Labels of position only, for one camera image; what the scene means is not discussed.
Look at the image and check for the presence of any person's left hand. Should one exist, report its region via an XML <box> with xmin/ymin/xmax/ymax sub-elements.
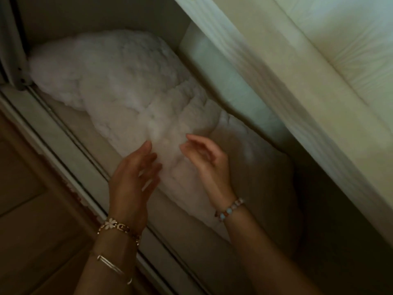
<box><xmin>108</xmin><ymin>140</ymin><xmax>163</xmax><ymax>236</ymax></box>

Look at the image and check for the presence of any person's right hand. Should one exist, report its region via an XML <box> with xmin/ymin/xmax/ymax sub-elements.
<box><xmin>179</xmin><ymin>133</ymin><xmax>237</xmax><ymax>212</ymax></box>

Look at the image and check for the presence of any white fluffy pillow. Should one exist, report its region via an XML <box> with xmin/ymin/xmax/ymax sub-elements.
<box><xmin>28</xmin><ymin>29</ymin><xmax>305</xmax><ymax>259</ymax></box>

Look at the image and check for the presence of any person's right forearm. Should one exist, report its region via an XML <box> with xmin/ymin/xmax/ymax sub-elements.
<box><xmin>219</xmin><ymin>204</ymin><xmax>323</xmax><ymax>295</ymax></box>

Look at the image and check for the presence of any thin silver bangle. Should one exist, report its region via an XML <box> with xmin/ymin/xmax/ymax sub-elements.
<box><xmin>89</xmin><ymin>250</ymin><xmax>133</xmax><ymax>286</ymax></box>

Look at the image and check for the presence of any gold flower link bracelet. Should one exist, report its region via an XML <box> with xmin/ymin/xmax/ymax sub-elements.
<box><xmin>97</xmin><ymin>217</ymin><xmax>141</xmax><ymax>245</ymax></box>

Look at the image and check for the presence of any pastel beaded bracelet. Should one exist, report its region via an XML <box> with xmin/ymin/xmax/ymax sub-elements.
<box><xmin>214</xmin><ymin>198</ymin><xmax>245</xmax><ymax>223</ymax></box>

